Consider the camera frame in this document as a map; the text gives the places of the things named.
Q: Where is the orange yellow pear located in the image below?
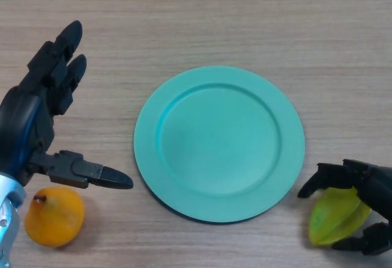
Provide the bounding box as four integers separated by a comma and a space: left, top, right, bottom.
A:
23, 186, 86, 248

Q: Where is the yellow green starfruit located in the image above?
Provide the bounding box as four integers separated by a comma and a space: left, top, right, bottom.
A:
307, 187, 373, 248

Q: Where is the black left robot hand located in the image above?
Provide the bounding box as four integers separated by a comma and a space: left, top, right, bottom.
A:
0, 20, 135, 190

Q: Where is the green round plate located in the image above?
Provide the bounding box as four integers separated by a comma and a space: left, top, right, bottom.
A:
134, 65, 306, 225

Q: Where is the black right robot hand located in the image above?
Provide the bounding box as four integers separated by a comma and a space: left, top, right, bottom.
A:
297, 158, 392, 256

